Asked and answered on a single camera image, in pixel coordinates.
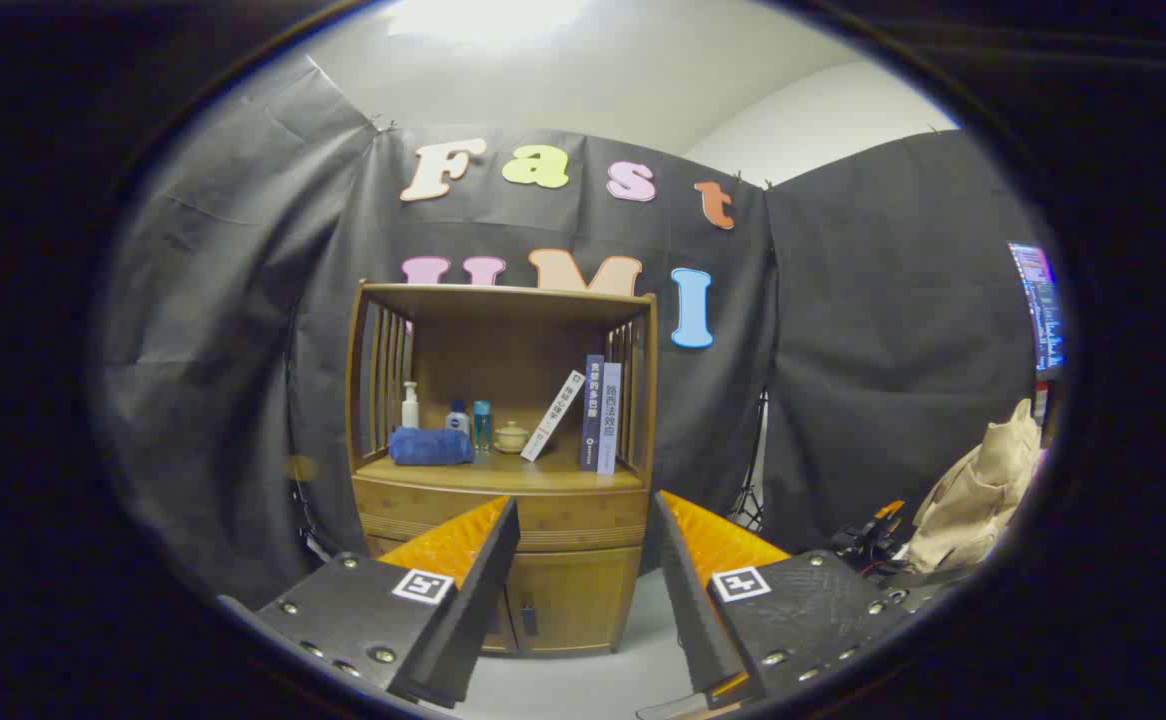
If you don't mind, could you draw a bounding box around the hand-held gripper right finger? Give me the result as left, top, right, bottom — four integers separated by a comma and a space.
655, 490, 954, 713

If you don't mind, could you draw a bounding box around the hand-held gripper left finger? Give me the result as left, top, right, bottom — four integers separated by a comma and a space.
218, 495, 522, 709

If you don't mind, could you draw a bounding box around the wooden drawer with black knob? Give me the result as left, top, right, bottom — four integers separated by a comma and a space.
353, 478, 650, 551

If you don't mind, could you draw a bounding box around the wooden cabinet door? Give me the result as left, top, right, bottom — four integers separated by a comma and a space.
503, 548, 642, 651
481, 585, 519, 653

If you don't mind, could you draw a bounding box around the wooden countertop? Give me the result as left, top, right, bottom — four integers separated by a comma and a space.
355, 450, 646, 493

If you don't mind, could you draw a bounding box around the wooden cabinet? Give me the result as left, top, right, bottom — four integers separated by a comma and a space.
346, 281, 659, 656

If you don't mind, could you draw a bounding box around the black tripod stand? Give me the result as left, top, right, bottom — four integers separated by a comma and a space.
728, 390, 772, 531

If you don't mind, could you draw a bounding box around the rolled blue towel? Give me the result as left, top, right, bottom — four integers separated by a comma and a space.
388, 426, 474, 467

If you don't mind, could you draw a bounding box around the black and orange tool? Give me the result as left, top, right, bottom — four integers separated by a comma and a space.
833, 500, 909, 576

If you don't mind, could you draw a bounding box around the light purple book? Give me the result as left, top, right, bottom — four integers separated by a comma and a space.
597, 362, 623, 476

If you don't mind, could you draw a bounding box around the dark blue book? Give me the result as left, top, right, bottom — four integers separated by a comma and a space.
580, 354, 606, 472

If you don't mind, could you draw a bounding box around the white book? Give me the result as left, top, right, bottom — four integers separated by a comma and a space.
521, 370, 586, 463

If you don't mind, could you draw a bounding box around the black backdrop cloth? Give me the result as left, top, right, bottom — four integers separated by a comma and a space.
93, 55, 1059, 611

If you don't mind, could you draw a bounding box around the beige cloth bag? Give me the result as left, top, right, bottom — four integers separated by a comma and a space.
906, 398, 1044, 576

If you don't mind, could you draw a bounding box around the computer monitor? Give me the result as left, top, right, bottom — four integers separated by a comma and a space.
1008, 241, 1066, 373

